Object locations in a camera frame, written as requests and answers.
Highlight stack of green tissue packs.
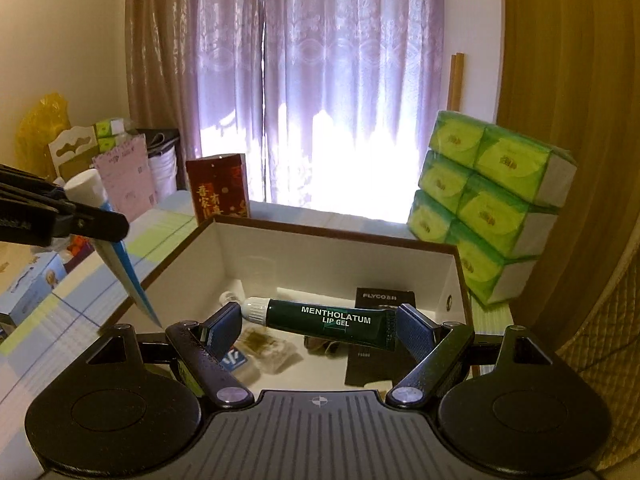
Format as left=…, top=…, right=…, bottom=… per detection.
left=406, top=110, right=578, bottom=306

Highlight green tissue boxes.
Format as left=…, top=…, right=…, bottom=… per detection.
left=95, top=117, right=126, bottom=153

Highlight yellow plastic bag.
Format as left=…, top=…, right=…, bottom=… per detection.
left=17, top=92, right=71, bottom=181

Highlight white squeeze tube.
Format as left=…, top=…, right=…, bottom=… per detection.
left=64, top=169, right=163, bottom=328

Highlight wooden strips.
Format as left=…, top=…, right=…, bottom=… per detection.
left=447, top=52, right=466, bottom=111

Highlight white cut-out carton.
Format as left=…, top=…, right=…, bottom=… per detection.
left=48, top=127, right=101, bottom=182

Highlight black shaver box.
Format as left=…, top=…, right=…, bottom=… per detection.
left=345, top=287, right=418, bottom=388

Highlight quilted olive chair cushion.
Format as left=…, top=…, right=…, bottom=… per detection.
left=550, top=255, right=640, bottom=411

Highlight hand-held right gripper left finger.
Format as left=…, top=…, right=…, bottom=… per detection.
left=89, top=302, right=255, bottom=408

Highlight sheer lilac curtain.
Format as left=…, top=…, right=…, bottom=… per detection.
left=125, top=0, right=446, bottom=221

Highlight pink paper bag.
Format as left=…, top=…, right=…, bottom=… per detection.
left=92, top=135, right=153, bottom=223

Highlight red gift bag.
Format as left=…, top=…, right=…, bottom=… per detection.
left=186, top=154, right=251, bottom=226

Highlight clear box with blue label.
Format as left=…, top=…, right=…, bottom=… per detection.
left=220, top=347, right=248, bottom=372

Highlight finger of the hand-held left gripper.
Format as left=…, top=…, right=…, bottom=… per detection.
left=47, top=201, right=131, bottom=242
left=0, top=164, right=68, bottom=208

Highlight dark green lip gel tube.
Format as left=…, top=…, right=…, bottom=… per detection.
left=241, top=296, right=398, bottom=352

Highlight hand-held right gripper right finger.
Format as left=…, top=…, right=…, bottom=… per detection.
left=385, top=305, right=551, bottom=408

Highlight white plastic buckets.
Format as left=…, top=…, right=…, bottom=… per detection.
left=147, top=147, right=179, bottom=202

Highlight light blue printed box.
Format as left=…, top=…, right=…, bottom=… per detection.
left=0, top=252, right=68, bottom=326

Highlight bag of cotton swabs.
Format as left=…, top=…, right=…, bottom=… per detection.
left=235, top=327, right=301, bottom=373

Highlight brown storage box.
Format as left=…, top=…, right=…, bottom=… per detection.
left=100, top=217, right=481, bottom=393

